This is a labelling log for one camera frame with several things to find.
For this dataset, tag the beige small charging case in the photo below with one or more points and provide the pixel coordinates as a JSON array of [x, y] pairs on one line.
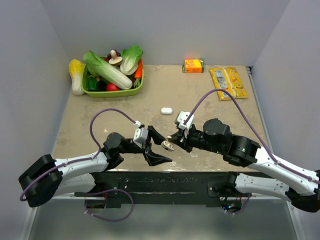
[[167, 145]]

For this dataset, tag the green plastic basket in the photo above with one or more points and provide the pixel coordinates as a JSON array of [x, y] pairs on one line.
[[110, 94]]

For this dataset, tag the large napa cabbage toy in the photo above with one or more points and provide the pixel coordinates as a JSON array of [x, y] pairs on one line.
[[99, 67]]

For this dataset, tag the green pepper toy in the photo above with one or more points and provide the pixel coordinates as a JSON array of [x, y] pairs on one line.
[[92, 84]]

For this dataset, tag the orange carrot toy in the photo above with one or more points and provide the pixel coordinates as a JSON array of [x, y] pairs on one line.
[[138, 74]]

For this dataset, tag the yellow snack package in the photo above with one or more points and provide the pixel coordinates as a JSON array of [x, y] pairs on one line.
[[228, 78]]

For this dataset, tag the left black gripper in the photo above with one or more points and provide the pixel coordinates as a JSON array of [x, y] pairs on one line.
[[152, 158]]

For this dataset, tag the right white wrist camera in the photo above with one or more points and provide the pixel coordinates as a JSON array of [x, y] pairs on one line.
[[184, 121]]

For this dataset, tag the white oval charging case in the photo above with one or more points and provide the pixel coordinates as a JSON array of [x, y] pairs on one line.
[[166, 111]]

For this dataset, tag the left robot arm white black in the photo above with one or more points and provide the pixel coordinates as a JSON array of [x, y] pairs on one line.
[[49, 177]]

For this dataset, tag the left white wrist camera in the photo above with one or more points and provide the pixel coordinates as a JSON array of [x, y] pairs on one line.
[[140, 134]]

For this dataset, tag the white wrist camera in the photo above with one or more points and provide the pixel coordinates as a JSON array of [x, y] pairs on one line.
[[184, 121], [140, 134]]

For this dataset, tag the red tomato toy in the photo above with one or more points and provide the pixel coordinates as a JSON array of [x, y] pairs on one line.
[[112, 88]]

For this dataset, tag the small green cabbage toy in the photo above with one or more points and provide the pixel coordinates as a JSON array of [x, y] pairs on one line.
[[130, 59]]

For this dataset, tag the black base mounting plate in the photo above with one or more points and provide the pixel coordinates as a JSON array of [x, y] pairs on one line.
[[155, 188]]

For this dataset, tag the beige mushroom toy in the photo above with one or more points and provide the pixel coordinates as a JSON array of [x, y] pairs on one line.
[[114, 59]]

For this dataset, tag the yellow cabbage toy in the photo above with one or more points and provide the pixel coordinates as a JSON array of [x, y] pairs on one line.
[[76, 69]]

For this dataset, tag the dark eggplant toy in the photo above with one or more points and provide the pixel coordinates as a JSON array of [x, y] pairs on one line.
[[101, 86]]

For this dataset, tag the orange green small box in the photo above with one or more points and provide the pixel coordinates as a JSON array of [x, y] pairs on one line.
[[193, 66]]

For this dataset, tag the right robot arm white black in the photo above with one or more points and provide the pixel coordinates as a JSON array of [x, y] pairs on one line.
[[300, 187]]

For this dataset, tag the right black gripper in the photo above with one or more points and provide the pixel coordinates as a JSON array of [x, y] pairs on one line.
[[179, 138]]

